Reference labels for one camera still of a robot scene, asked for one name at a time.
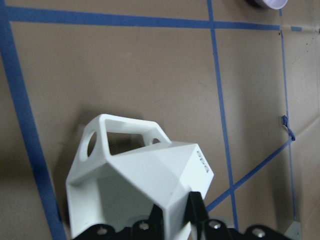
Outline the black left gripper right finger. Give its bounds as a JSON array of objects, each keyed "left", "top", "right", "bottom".
[{"left": 184, "top": 191, "right": 208, "bottom": 225}]

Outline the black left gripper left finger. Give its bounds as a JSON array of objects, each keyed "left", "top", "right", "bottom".
[{"left": 148, "top": 204, "right": 165, "bottom": 240}]

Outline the white faceted cup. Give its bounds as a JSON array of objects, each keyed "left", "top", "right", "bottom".
[{"left": 66, "top": 114, "right": 214, "bottom": 240}]

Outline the purple plate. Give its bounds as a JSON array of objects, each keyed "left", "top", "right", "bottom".
[{"left": 246, "top": 0, "right": 288, "bottom": 10}]

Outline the brown paper table cover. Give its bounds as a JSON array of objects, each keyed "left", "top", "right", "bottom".
[{"left": 0, "top": 0, "right": 320, "bottom": 240}]

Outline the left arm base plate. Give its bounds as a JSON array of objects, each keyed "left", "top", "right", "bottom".
[{"left": 284, "top": 220, "right": 302, "bottom": 240}]

